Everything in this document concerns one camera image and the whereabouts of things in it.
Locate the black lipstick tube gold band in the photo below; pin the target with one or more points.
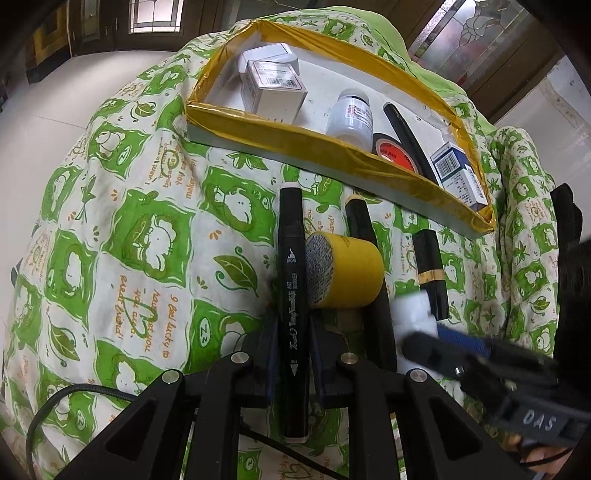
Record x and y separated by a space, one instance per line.
429 258

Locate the blue white medicine box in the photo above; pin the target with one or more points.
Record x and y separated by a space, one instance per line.
461 180

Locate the wooden stained glass door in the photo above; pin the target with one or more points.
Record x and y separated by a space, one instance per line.
147 14
485 41

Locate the white foam tray yellow tape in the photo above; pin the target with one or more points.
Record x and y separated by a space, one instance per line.
323 147

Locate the yellow round jar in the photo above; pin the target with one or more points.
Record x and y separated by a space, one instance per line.
355 272

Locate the black marker white lettering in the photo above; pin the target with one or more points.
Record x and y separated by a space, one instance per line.
292 300

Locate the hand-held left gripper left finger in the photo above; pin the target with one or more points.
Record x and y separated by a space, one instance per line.
269 369

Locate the yellow wooden door frame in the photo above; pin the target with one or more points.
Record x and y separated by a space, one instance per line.
46 37

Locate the black tape roll red core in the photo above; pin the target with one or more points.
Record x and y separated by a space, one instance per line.
397 154

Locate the small white barcode box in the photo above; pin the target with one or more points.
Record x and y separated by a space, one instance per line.
277 99

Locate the white square plastic case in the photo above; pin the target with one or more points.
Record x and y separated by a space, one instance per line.
272 51

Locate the white medicine bottle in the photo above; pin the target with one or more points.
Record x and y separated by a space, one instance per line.
413 318
348 120

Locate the green printed blanket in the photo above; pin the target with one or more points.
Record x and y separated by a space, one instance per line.
138 207

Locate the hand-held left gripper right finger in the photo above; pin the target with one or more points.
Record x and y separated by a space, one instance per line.
318 369

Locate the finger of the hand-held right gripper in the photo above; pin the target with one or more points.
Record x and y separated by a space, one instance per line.
429 353
461 339

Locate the person's right hand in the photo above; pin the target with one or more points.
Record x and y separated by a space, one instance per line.
540 457

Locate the long black marker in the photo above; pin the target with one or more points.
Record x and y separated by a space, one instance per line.
404 131

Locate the black marker yellow tip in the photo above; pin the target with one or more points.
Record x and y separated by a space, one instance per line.
362 221

